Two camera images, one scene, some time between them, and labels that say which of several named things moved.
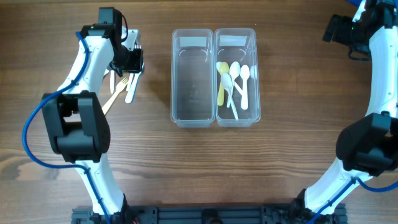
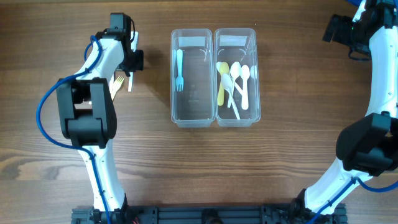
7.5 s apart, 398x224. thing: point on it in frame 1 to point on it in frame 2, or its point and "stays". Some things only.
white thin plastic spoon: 226,83 stays
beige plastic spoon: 224,68 stays
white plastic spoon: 244,73 stays
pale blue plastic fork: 133,86 to 179,79
